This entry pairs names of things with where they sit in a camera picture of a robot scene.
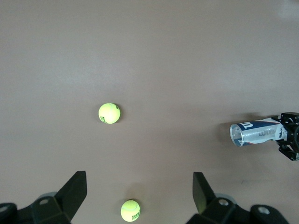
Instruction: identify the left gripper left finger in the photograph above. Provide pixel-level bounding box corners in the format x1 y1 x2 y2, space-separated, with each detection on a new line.
17 171 88 224

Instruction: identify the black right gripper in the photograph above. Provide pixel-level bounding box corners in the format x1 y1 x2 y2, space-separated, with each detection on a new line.
278 112 299 161

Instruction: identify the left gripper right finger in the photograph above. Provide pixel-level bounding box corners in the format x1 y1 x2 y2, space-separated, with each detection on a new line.
186 172 252 224

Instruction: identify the clear tennis ball can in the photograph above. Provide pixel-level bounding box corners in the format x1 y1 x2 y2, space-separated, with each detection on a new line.
229 118 288 148

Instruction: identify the yellow-green tennis ball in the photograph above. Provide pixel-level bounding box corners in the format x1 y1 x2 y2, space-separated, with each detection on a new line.
120 199 141 222
98 102 121 125

